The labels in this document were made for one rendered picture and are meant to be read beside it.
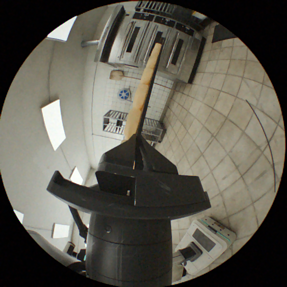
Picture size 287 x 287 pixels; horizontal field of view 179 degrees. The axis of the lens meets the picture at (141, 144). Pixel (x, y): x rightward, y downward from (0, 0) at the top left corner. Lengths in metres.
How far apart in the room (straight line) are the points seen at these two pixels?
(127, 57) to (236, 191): 2.47
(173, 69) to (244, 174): 1.96
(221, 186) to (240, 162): 0.33
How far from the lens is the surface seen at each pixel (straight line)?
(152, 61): 0.24
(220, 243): 0.97
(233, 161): 1.10
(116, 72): 3.03
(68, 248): 0.93
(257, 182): 1.02
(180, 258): 1.03
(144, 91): 0.17
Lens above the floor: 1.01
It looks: 9 degrees down
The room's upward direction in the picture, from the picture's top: 78 degrees counter-clockwise
